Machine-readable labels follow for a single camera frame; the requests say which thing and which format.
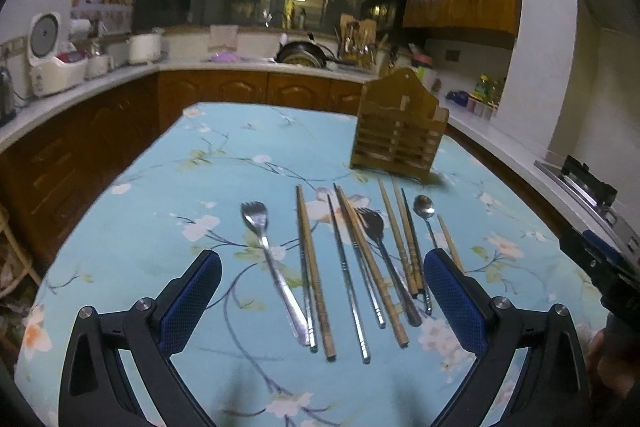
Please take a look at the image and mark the silver spoon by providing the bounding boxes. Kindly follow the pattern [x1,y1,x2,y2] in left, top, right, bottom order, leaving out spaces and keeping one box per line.
[412,194,440,316]

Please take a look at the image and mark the wooden chopstick pair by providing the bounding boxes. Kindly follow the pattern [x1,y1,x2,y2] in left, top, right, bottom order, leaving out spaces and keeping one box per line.
[378,179,418,297]

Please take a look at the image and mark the person right hand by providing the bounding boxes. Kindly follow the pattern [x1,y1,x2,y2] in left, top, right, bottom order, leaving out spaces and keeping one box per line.
[586,329,639,399]

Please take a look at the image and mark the gas stove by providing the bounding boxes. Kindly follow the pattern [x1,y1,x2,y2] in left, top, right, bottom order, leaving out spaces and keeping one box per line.
[534,155,639,257]

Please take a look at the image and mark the silver fork left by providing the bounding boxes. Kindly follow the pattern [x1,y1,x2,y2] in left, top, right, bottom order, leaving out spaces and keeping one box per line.
[241,200,309,347]

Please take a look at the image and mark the floral blue tablecloth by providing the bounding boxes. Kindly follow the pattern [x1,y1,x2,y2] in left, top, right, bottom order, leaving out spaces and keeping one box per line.
[15,103,606,426]

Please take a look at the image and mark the oil bottles on counter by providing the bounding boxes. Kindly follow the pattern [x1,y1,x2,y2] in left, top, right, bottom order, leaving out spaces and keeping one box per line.
[472,75,506,106]

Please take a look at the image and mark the wooden utensil holder box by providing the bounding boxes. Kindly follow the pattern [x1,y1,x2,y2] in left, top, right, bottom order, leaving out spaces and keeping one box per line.
[349,68,449,181]

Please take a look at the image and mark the small white cooker pot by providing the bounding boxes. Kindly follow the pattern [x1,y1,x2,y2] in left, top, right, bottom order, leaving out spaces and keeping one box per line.
[86,39,113,79]

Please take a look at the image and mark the white rice cooker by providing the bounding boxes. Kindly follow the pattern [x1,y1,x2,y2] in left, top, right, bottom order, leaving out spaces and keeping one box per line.
[27,12,88,98]

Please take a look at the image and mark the electric kettle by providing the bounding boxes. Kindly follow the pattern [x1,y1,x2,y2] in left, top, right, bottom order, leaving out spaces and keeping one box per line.
[0,66,16,126]

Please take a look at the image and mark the white pot on counter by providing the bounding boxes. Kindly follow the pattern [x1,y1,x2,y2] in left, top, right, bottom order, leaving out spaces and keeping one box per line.
[127,32,162,65]

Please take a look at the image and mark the purple basin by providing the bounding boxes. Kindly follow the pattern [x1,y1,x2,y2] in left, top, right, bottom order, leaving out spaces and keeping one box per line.
[210,51,242,64]

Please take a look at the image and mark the hanging dish towel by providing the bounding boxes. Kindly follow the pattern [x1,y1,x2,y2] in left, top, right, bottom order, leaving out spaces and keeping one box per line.
[207,25,239,52]

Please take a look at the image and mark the black wok in sink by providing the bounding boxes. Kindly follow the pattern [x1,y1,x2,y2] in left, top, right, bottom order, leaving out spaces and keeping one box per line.
[276,41,336,68]

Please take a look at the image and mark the counter wooden utensil rack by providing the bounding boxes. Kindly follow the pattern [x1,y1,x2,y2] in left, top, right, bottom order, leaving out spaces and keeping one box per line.
[337,14,378,67]

